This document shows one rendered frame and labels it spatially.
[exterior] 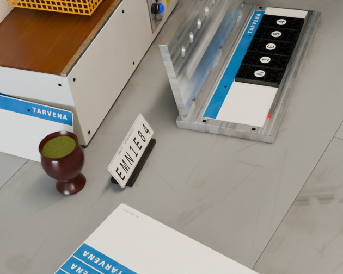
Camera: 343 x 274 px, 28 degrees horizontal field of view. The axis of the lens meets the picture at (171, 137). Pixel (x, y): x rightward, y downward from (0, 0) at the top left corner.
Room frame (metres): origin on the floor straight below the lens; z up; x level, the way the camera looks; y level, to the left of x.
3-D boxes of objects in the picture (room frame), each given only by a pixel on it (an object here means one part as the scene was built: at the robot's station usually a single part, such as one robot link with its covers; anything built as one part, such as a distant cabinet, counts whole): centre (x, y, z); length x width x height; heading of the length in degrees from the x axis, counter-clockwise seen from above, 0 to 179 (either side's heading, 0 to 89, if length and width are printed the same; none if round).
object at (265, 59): (1.19, -0.23, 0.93); 0.10 x 0.05 x 0.01; 62
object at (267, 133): (1.20, -0.21, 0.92); 0.44 x 0.21 x 0.04; 152
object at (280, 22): (1.32, -0.30, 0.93); 0.10 x 0.05 x 0.01; 62
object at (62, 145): (0.94, 0.21, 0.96); 0.09 x 0.09 x 0.11
